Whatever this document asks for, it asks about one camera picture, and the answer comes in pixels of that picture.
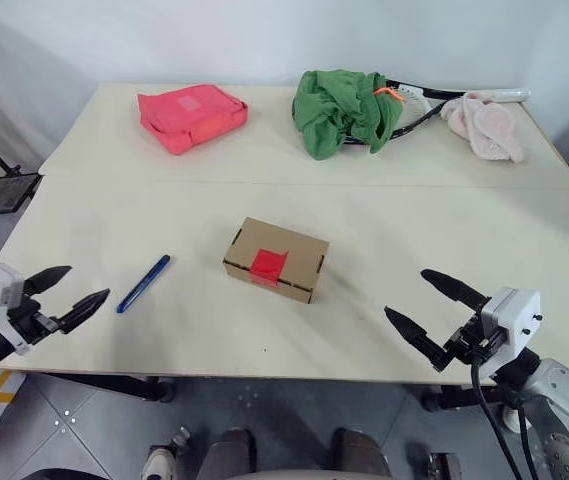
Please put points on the pale pink towel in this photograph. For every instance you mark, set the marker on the pale pink towel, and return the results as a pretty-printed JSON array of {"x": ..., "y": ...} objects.
[{"x": 491, "y": 130}]

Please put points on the brown cardboard box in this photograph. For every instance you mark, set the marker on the brown cardboard box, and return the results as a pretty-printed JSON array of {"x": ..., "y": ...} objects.
[{"x": 289, "y": 250}]

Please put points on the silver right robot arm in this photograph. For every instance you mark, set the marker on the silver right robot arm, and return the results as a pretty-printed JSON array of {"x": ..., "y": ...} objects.
[{"x": 564, "y": 400}]

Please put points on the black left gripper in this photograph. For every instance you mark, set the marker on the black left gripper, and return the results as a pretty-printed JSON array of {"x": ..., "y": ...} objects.
[{"x": 31, "y": 322}]

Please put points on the black table base bar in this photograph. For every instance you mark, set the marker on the black table base bar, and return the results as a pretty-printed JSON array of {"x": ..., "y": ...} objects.
[{"x": 124, "y": 385}]

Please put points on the black tennis racket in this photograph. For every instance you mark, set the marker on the black tennis racket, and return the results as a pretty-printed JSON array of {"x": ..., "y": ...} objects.
[{"x": 446, "y": 93}]

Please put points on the red tape patch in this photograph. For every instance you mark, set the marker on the red tape patch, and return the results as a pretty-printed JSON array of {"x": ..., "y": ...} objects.
[{"x": 268, "y": 264}]

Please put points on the green crumpled cloth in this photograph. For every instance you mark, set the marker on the green crumpled cloth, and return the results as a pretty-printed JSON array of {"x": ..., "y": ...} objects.
[{"x": 334, "y": 112}]

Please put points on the small metal bracket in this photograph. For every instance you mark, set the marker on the small metal bracket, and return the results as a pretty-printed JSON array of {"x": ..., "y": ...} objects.
[
  {"x": 441, "y": 465},
  {"x": 180, "y": 437}
]

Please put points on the black table caster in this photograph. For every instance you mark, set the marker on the black table caster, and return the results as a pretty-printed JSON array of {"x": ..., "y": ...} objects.
[{"x": 444, "y": 400}]

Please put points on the dark rounded shape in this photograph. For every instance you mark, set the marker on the dark rounded shape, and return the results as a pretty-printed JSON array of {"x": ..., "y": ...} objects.
[
  {"x": 359, "y": 452},
  {"x": 226, "y": 452}
]

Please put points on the white shoe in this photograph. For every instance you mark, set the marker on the white shoe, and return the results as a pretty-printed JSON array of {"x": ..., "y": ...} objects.
[
  {"x": 514, "y": 420},
  {"x": 156, "y": 462}
]

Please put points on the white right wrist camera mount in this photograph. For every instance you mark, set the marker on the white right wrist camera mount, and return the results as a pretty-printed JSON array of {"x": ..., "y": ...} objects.
[{"x": 516, "y": 320}]

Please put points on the pink fabric pouch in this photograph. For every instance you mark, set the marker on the pink fabric pouch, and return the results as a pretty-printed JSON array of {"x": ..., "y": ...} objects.
[{"x": 189, "y": 117}]

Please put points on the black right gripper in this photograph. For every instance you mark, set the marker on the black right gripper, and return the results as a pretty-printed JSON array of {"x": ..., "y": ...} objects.
[{"x": 469, "y": 345}]

